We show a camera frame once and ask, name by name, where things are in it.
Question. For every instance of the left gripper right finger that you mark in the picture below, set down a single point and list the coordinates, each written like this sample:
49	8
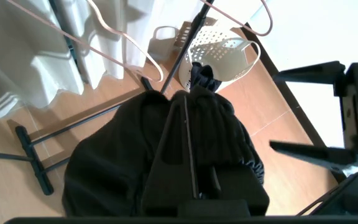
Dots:
241	186

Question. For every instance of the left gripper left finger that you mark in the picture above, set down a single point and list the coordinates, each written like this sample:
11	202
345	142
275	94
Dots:
166	186

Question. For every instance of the black shorts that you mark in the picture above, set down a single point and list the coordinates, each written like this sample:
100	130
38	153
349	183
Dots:
104	161

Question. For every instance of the pink clothes hanger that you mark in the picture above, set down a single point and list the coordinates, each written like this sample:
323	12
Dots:
228	15
82	43

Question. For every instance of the white laundry basket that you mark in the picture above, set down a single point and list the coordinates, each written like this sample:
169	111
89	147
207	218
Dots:
222	49

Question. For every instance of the black clothes rack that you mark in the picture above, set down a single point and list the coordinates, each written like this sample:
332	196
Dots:
34	155

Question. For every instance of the black garment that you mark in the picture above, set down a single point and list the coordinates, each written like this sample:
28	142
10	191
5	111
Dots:
204	77

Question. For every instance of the white curtain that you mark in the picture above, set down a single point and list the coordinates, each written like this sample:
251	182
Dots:
26	46

